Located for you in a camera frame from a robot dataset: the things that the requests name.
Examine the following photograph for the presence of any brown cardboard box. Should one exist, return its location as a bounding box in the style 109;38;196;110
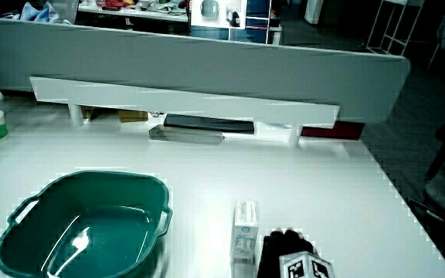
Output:
117;109;149;124

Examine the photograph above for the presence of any white desk shelf riser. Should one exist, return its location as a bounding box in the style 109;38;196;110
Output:
29;76;341;147

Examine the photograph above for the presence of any white metal rack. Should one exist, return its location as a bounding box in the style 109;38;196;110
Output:
365;0;426;57

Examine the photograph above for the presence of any person's right hand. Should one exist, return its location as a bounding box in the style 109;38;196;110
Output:
256;227;336;278

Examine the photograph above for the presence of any dark red box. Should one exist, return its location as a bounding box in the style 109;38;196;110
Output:
301;120;365;141

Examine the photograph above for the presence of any light blue cloth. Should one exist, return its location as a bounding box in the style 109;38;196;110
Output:
19;1;72;25

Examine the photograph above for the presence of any black flat keyboard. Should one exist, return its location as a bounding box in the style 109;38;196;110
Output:
163;113;255;135

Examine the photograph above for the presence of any white appliance product box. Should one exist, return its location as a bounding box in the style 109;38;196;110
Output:
189;0;248;30

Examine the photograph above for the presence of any white desk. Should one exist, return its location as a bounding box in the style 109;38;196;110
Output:
0;93;445;278

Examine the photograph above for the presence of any blue storage cabinet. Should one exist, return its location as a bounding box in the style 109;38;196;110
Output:
229;0;283;45

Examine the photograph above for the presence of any white milk carton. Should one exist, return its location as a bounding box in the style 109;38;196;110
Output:
229;198;260;266

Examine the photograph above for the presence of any green plastic basin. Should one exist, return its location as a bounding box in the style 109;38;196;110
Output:
0;170;174;278

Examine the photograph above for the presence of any grey desk partition panel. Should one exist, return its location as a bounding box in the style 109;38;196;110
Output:
0;16;412;124

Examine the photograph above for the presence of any grey flat case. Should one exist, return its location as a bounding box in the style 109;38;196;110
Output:
148;124;225;146

